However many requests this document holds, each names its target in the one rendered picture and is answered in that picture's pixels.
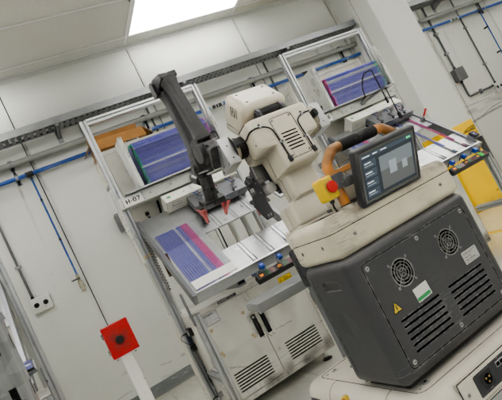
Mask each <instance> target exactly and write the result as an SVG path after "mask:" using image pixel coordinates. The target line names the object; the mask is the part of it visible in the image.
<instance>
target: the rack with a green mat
mask: <svg viewBox="0 0 502 400"><path fill-rule="evenodd" d="M0 400H40V398H39V396H38V394H37V392H36V389H35V387H34V385H33V382H32V380H31V379H30V377H29V374H28V372H27V370H26V368H25V365H24V364H23V361H22V359H21V357H20V355H19V352H18V350H17V348H16V346H15V344H14V342H13V339H12V337H11V335H10V332H9V330H8V329H7V327H6V324H5V322H4V320H3V318H2V315H1V314H0Z"/></svg>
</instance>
